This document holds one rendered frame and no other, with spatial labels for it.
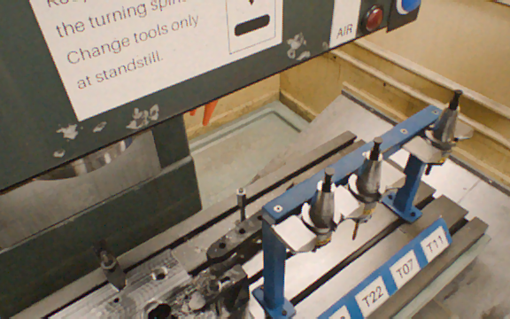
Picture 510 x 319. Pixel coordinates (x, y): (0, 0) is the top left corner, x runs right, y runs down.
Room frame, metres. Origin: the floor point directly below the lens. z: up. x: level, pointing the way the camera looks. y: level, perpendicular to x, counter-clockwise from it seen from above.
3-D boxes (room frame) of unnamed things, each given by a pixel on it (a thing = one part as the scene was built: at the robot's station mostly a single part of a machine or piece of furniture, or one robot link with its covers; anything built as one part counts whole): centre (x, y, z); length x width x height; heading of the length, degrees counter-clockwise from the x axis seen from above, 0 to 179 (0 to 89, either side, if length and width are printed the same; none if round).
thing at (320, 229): (0.41, -0.11, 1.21); 0.06 x 0.06 x 0.03
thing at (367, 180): (0.48, -0.20, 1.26); 0.04 x 0.04 x 0.07
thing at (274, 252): (0.43, -0.03, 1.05); 0.10 x 0.05 x 0.30; 36
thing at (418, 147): (0.57, -0.33, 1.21); 0.07 x 0.05 x 0.01; 36
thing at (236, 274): (0.41, 0.08, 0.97); 0.13 x 0.03 x 0.15; 126
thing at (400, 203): (0.68, -0.39, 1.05); 0.10 x 0.05 x 0.30; 36
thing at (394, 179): (0.51, -0.24, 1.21); 0.07 x 0.05 x 0.01; 36
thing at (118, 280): (0.47, 0.32, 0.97); 0.13 x 0.03 x 0.15; 36
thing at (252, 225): (0.59, 0.01, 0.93); 0.26 x 0.05 x 0.06; 131
